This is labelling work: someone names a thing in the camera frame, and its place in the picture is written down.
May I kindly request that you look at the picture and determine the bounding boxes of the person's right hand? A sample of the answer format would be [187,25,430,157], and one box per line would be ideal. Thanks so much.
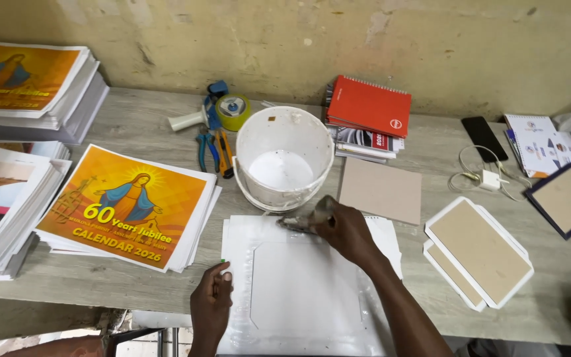
[312,200,384,269]

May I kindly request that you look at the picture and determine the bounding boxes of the person's left hand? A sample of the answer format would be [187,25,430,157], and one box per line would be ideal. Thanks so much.
[189,261,235,349]

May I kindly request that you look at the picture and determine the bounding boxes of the glue-smeared paste brush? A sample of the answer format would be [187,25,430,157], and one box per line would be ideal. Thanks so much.
[276,194,339,235]

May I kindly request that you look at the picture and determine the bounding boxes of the white glued paper sheet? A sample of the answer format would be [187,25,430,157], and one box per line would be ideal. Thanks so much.
[215,214,404,357]

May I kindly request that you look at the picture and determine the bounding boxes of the grey cardboard sheet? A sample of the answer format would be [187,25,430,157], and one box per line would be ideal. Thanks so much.
[337,157,423,227]

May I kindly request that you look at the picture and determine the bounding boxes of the white plastic glue bucket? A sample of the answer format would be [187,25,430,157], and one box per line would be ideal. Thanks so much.
[232,105,336,213]

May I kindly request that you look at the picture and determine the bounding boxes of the stack of printed booklets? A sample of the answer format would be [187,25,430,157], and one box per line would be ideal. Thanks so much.
[325,124,405,165]

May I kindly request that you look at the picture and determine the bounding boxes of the orange utility knife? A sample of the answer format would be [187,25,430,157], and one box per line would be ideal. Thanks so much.
[214,128,236,179]

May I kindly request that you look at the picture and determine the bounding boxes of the red spiral notebook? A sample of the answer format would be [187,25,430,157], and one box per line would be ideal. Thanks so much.
[324,75,413,139]

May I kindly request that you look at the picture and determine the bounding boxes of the white wrapped cardboard cover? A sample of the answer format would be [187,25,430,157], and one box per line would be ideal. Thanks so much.
[424,196,535,309]
[422,239,487,313]

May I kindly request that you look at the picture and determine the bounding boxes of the blue tape dispenser with tape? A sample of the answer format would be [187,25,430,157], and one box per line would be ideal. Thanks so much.
[168,80,252,133]

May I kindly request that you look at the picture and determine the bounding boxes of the black smartphone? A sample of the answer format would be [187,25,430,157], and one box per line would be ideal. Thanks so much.
[460,115,510,164]

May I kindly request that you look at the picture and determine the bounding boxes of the white printed spiral notebook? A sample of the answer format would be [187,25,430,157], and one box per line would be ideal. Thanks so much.
[503,113,571,183]

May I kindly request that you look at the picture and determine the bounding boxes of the dark blue wrapped board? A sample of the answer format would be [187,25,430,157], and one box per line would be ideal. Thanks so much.
[524,163,571,241]

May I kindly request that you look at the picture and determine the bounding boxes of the stack of printed photo sheets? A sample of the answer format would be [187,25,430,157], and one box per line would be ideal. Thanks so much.
[0,141,73,282]

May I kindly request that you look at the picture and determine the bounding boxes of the tall stack of orange calendars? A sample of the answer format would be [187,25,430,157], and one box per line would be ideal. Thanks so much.
[0,38,111,146]

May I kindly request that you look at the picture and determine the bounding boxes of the blue-handled pliers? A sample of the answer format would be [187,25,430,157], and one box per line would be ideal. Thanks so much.
[195,126,221,174]

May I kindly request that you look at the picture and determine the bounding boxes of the white charger with cable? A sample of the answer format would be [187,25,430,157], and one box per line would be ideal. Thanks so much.
[447,144,533,202]

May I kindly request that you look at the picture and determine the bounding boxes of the black metal stool frame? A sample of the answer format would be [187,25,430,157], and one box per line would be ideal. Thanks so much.
[104,327,180,357]

